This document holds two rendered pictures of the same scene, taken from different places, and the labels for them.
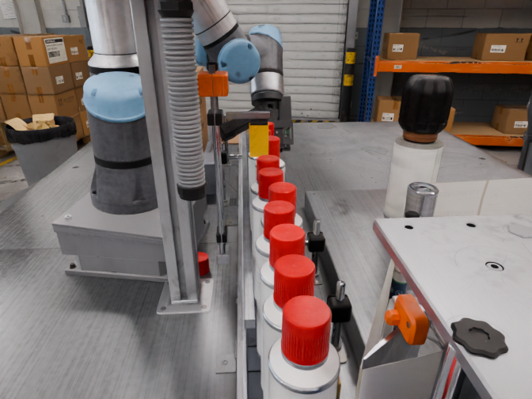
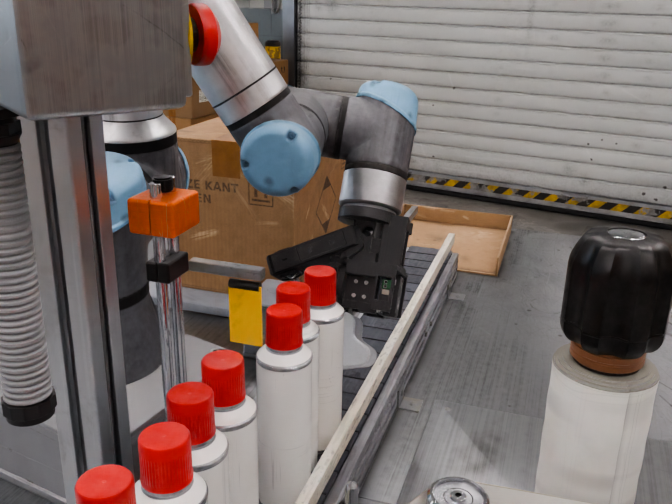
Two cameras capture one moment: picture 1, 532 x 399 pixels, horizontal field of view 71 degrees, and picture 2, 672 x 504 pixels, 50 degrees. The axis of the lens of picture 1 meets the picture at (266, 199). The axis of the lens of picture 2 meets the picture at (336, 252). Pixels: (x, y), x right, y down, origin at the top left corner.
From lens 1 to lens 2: 29 cm
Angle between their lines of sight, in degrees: 20
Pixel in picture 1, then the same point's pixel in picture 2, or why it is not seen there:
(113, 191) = not seen: hidden behind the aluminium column
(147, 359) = not seen: outside the picture
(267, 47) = (378, 124)
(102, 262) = (16, 460)
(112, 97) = not seen: hidden behind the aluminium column
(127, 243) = (47, 440)
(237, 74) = (266, 180)
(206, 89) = (140, 222)
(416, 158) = (578, 403)
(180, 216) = (85, 426)
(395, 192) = (545, 461)
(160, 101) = (60, 236)
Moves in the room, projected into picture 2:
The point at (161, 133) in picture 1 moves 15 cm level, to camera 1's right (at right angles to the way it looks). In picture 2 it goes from (62, 285) to (223, 318)
